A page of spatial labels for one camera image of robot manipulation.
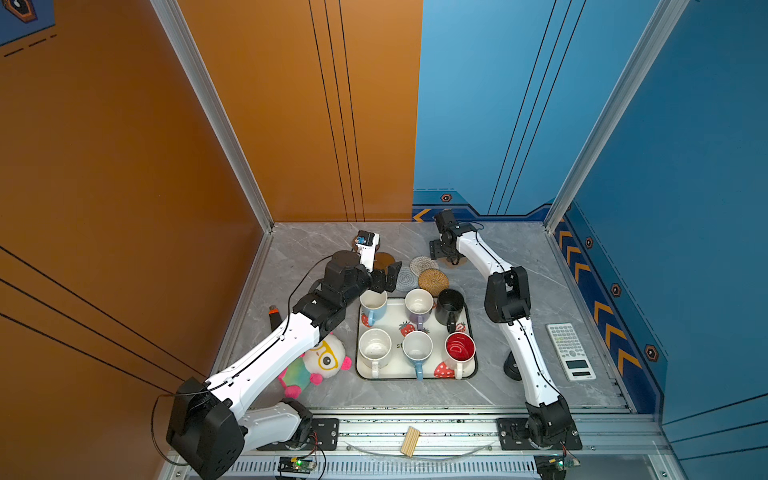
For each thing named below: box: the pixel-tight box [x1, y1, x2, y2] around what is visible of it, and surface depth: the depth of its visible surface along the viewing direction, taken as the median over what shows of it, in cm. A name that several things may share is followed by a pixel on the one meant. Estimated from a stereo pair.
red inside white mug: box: [444, 331, 477, 380], surface depth 84 cm
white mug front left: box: [358, 328, 392, 378], surface depth 83 cm
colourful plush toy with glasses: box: [278, 332, 353, 399], surface depth 81 cm
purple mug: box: [404, 288, 434, 331], surface depth 91 cm
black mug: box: [435, 289, 465, 333], surface depth 91 cm
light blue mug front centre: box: [402, 330, 434, 381], surface depth 86 cm
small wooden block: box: [400, 426, 420, 458], surface depth 74 cm
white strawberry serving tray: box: [356, 298, 479, 382], surface depth 86 cm
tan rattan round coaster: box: [418, 268, 449, 297], surface depth 104 cm
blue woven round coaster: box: [395, 266, 419, 293], surface depth 105 cm
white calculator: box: [546, 322, 596, 382], surface depth 87 cm
